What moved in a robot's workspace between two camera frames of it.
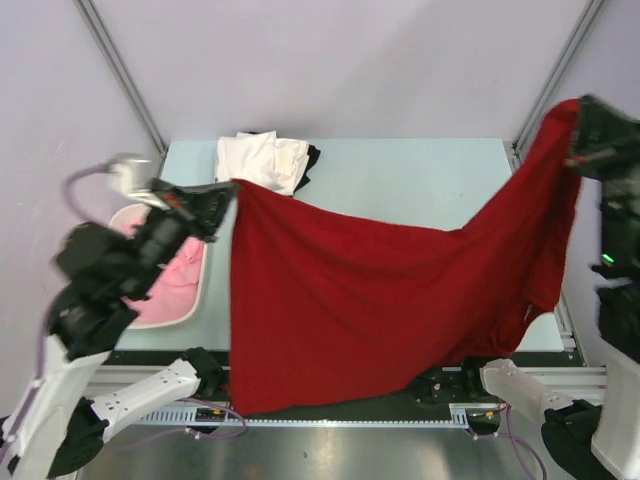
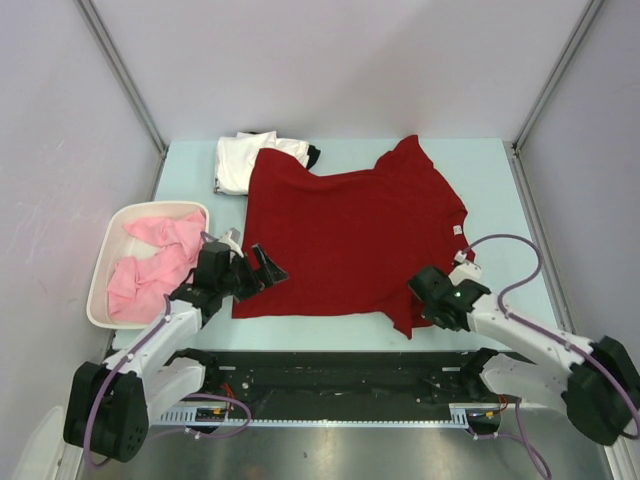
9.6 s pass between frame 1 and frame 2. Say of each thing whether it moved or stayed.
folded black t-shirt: stayed
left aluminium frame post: stayed
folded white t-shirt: stayed
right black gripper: moved
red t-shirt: moved
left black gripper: moved
